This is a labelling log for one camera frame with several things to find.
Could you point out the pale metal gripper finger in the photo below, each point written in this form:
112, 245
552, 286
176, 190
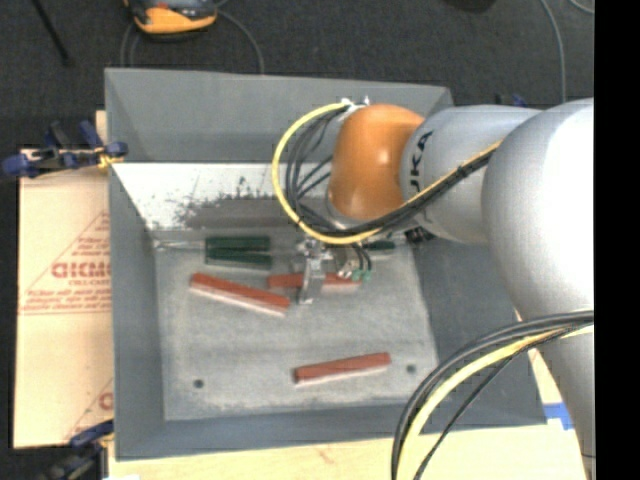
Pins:
306, 283
319, 280

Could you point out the red-brown flat block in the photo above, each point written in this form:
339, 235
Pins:
342, 367
284, 281
240, 293

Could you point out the dark green flat block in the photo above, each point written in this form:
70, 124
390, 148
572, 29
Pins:
240, 259
382, 245
237, 243

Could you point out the grey metal bin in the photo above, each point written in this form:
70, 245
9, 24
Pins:
280, 358

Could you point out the brown cardboard board red print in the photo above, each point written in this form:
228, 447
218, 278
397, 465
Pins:
60, 328

